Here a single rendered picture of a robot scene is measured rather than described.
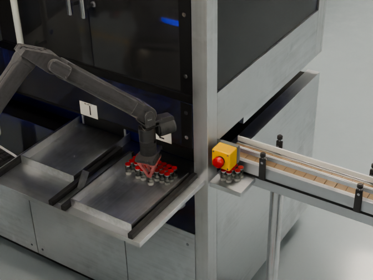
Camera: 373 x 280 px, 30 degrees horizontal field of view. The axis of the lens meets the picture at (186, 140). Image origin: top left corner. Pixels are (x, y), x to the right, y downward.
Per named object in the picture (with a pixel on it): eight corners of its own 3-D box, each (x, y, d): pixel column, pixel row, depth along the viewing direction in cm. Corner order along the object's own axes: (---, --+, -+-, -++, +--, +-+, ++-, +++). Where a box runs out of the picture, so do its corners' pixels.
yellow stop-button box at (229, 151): (221, 155, 249) (222, 139, 245) (239, 161, 246) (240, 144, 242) (211, 166, 244) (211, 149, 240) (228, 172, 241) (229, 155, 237)
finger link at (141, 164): (163, 170, 244) (161, 149, 239) (156, 183, 239) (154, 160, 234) (145, 168, 246) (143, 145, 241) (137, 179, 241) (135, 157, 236)
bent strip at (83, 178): (84, 182, 251) (82, 169, 248) (90, 185, 249) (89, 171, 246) (58, 203, 241) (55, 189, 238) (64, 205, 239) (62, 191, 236)
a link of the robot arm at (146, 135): (135, 122, 232) (142, 130, 227) (153, 116, 234) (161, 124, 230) (136, 139, 235) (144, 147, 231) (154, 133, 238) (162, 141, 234)
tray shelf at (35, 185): (71, 123, 290) (70, 119, 288) (215, 173, 257) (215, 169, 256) (-15, 181, 256) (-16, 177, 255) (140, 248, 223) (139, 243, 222)
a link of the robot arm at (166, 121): (132, 104, 231) (144, 113, 224) (163, 95, 236) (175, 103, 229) (137, 136, 237) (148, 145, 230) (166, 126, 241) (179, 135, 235)
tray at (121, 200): (131, 159, 263) (130, 151, 261) (188, 180, 250) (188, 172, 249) (71, 206, 239) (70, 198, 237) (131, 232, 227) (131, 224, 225)
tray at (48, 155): (79, 123, 286) (79, 115, 284) (130, 140, 274) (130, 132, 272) (21, 163, 262) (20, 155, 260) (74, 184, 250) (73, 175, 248)
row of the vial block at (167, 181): (131, 168, 257) (131, 158, 255) (171, 183, 249) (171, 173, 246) (128, 171, 256) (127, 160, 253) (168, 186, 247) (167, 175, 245)
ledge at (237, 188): (228, 167, 260) (228, 163, 259) (259, 177, 254) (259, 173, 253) (208, 186, 251) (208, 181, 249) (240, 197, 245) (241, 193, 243)
